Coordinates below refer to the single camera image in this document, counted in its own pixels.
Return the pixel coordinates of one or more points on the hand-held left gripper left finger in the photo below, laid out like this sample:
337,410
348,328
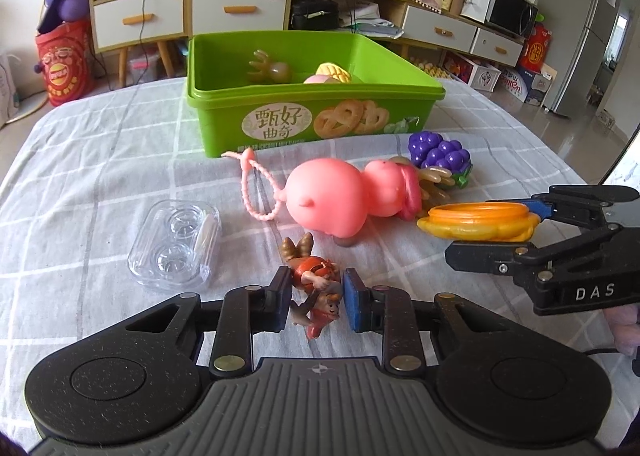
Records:
285,301

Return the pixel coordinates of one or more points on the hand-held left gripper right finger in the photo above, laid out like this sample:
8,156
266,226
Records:
352,298

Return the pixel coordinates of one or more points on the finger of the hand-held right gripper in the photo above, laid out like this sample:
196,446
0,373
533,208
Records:
540,208
480,256

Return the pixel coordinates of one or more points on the small brown orange figurine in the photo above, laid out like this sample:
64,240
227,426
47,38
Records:
315,276

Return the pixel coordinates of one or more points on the green plastic box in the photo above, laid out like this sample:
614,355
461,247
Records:
280,111

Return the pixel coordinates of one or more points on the yellow toy corn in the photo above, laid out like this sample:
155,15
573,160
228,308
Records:
334,72

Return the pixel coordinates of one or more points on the beige antler toy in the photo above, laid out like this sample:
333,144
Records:
436,184
272,70

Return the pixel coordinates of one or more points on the purple toy grapes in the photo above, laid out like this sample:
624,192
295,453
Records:
440,151

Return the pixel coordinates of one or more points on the printed cardboard box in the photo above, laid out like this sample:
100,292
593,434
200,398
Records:
525,85

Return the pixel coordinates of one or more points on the clear lens case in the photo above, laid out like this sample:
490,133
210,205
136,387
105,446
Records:
172,246

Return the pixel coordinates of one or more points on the white red cardboard box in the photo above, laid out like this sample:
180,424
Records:
477,73

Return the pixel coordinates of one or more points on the white cabinet drawer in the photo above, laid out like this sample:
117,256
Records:
239,10
497,48
440,30
137,18

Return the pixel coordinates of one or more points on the grey refrigerator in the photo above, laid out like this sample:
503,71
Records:
582,26

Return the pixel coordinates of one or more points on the black microwave oven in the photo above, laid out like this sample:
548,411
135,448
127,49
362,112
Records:
512,12

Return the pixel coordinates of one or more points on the grey checkered tablecloth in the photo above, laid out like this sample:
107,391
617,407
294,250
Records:
100,176

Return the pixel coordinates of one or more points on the black bag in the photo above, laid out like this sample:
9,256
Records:
315,15

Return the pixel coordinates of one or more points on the red printed bag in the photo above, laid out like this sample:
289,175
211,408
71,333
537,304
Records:
62,66

